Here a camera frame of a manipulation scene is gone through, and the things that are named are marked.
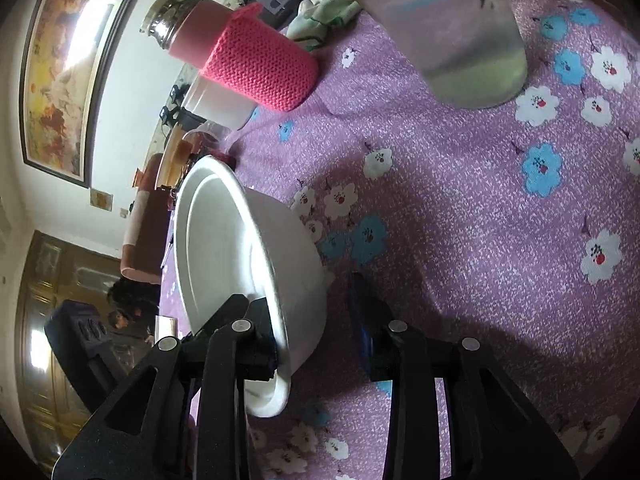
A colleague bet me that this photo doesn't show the stack of beige bowls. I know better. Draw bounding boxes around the stack of beige bowls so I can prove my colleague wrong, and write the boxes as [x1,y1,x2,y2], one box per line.
[155,126,200,188]

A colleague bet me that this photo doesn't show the white work gloves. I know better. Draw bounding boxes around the white work gloves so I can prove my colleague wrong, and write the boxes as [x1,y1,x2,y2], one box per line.
[285,0,362,52]

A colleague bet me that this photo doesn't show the pink knit sleeve bottle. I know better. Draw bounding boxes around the pink knit sleeve bottle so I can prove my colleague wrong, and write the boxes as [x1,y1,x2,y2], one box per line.
[140,0,320,112]

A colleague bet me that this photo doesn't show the purple floral tablecloth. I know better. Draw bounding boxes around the purple floral tablecloth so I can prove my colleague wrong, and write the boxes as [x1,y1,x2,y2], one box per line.
[224,0,639,479]

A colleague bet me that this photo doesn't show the white plastic tub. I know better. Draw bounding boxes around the white plastic tub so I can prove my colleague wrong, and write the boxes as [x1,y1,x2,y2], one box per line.
[182,75,257,130]

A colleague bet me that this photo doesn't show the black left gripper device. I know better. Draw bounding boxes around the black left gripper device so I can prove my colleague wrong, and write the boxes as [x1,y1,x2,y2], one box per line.
[44,300,127,413]

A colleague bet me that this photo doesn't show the seated person dark clothes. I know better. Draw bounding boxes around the seated person dark clothes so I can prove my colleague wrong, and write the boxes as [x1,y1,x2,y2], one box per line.
[106,276,160,346]

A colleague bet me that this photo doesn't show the framed wall painting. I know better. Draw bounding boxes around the framed wall painting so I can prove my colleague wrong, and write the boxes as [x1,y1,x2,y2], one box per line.
[18,0,137,188]

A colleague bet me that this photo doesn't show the dark wooden cabinet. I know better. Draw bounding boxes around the dark wooden cabinet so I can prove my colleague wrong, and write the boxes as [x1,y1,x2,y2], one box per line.
[14,231,120,474]

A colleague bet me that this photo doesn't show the small white foam bowl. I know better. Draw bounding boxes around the small white foam bowl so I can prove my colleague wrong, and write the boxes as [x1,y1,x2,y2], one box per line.
[244,370,291,418]

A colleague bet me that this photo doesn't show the brown armchair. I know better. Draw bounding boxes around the brown armchair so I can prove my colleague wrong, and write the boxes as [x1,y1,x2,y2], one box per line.
[120,154,170,285]

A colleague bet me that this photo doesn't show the clear jar green lid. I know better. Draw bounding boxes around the clear jar green lid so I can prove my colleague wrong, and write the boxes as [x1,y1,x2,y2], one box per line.
[356,0,527,108]

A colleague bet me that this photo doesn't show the large white foam bowl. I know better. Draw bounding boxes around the large white foam bowl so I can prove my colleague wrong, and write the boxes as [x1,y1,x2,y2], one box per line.
[174,156,326,374]

